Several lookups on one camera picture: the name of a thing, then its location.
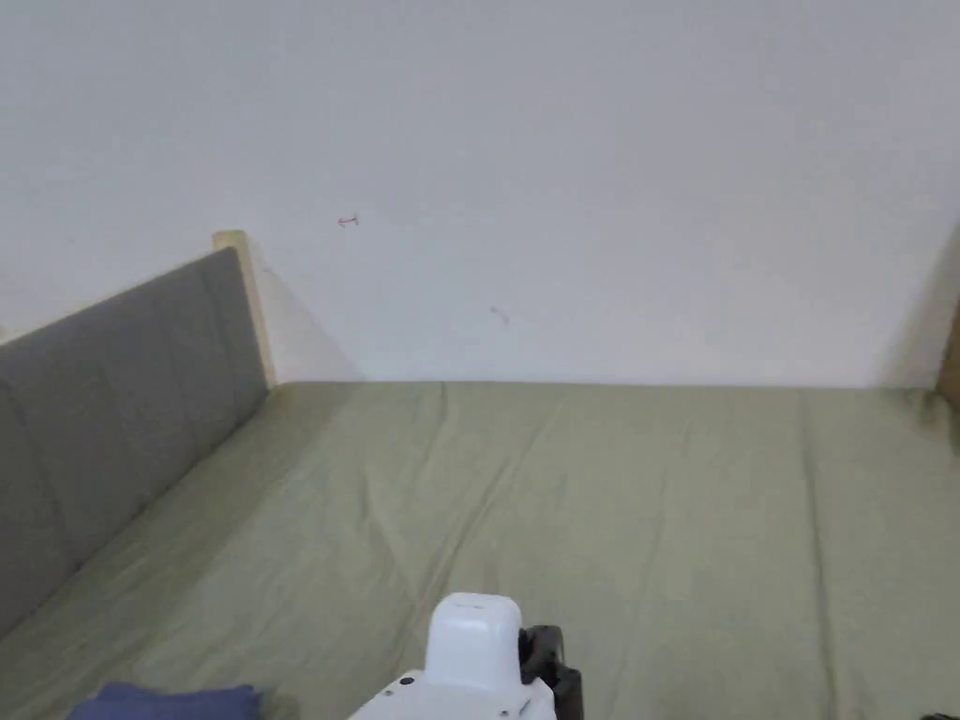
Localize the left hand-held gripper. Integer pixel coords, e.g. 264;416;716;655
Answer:
351;592;584;720

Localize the dark blue garment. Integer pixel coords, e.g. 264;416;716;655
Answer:
66;682;264;720

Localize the bed with pale green sheet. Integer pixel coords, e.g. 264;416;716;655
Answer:
0;380;960;720

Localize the grey padded headboard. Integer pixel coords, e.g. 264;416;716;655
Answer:
0;228;278;640

